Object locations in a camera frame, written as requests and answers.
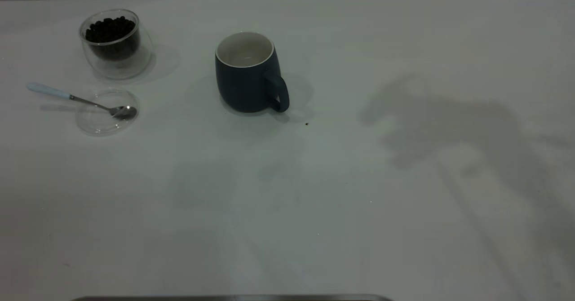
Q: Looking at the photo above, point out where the dark grey ceramic mug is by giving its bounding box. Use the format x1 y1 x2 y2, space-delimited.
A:
215 31 290 114

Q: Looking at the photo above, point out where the metal spoon with pale handle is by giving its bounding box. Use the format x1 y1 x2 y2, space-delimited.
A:
26 83 137 121

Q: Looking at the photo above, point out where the clear glass lid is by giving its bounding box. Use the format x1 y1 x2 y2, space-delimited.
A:
74 89 141 136

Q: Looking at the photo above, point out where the pile of coffee beans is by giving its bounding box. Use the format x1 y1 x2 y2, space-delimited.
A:
84 16 140 61

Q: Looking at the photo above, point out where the clear double-wall glass jar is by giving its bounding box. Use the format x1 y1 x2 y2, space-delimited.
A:
79 8 153 80

